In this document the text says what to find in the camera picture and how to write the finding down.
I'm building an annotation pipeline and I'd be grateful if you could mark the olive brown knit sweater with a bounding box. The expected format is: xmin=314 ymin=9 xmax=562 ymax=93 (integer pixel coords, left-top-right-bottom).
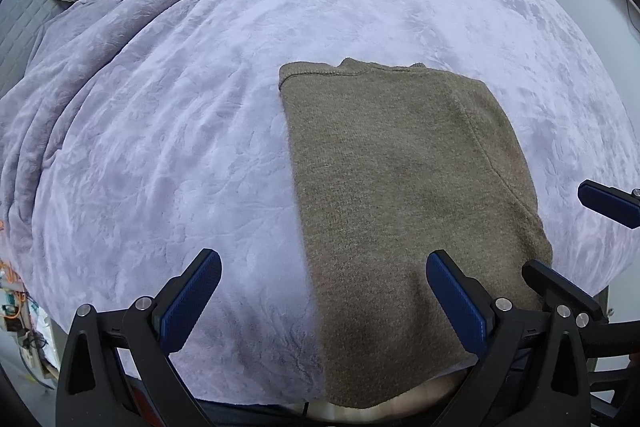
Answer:
xmin=278 ymin=57 xmax=554 ymax=409

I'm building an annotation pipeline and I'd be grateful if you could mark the lavender plush blanket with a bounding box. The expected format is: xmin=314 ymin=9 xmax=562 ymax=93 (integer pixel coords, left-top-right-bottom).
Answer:
xmin=0 ymin=0 xmax=640 ymax=408

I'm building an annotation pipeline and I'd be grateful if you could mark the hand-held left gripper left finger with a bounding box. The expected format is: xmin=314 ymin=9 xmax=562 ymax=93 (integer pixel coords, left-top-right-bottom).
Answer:
xmin=55 ymin=248 xmax=222 ymax=427

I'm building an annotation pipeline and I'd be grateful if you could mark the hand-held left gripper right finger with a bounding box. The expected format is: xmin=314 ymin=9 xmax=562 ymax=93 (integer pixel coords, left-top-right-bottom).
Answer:
xmin=424 ymin=250 xmax=596 ymax=427

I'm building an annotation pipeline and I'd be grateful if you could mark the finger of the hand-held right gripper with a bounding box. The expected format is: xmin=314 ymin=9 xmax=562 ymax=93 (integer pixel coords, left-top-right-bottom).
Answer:
xmin=577 ymin=179 xmax=640 ymax=229
xmin=522 ymin=259 xmax=640 ymax=353

